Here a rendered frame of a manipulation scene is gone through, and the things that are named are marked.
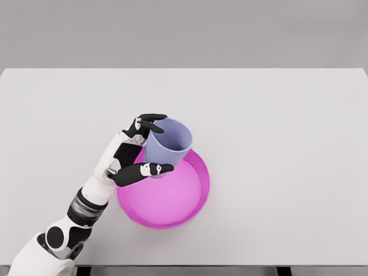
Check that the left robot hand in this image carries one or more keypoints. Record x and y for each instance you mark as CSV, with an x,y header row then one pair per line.
x,y
110,156

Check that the lavender blue cup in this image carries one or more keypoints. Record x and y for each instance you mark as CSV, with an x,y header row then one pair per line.
x,y
169,145

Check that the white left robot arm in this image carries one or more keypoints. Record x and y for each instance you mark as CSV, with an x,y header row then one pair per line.
x,y
86,201

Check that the pink round plate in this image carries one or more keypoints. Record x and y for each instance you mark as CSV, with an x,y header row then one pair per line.
x,y
166,198

